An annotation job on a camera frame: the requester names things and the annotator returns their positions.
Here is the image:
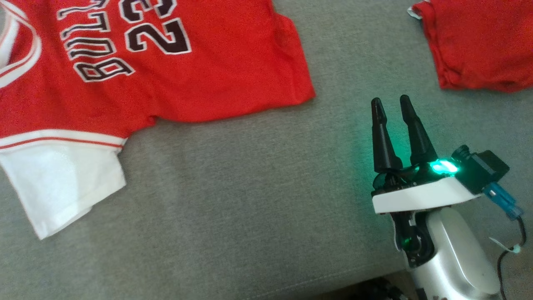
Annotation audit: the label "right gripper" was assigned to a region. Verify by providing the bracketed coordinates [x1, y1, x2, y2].
[371, 95, 484, 215]

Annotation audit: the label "yellow grey sofa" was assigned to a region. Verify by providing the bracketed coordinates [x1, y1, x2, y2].
[0, 0, 533, 300]

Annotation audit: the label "red basketball jersey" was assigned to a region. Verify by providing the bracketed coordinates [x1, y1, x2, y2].
[0, 0, 316, 240]

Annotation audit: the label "white zip tie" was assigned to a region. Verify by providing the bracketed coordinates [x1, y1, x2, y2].
[489, 237, 522, 255]

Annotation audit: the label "red shorts white trim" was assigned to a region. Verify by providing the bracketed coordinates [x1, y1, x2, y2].
[407, 0, 533, 93]

